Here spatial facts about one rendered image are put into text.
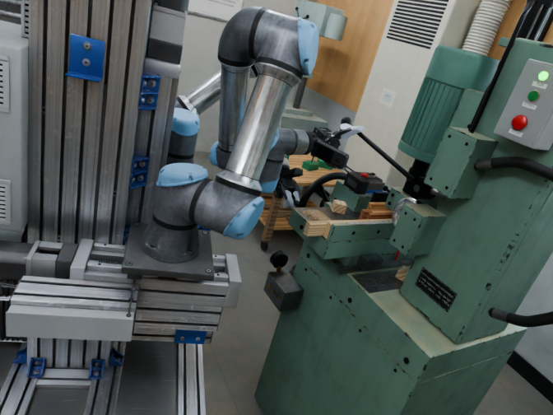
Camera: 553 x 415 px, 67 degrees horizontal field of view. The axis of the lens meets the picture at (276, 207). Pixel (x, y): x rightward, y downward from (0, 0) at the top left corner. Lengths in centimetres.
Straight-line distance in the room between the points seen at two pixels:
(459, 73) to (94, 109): 94
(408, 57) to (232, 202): 218
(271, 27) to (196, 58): 312
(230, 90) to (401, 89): 195
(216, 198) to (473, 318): 70
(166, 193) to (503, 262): 80
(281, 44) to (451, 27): 196
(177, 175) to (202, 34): 317
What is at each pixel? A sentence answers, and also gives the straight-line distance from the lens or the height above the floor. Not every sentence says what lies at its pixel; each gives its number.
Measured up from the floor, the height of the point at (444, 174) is 120.
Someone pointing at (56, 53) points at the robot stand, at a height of 123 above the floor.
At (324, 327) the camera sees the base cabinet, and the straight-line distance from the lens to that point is 141.
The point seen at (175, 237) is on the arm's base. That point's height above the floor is 88.
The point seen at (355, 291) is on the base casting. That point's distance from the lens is 127.
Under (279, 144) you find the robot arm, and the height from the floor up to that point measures 111.
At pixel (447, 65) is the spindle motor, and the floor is 142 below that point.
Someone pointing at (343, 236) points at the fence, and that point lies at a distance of 123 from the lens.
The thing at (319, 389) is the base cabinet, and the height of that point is 39.
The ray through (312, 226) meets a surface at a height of 93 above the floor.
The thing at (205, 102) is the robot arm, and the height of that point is 108.
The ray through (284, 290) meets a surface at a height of 62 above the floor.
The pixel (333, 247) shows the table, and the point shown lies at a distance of 123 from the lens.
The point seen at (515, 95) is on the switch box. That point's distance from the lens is 104.
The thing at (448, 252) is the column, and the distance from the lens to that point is 118.
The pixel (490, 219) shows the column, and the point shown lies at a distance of 111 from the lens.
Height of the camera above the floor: 144
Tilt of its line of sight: 24 degrees down
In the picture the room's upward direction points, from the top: 16 degrees clockwise
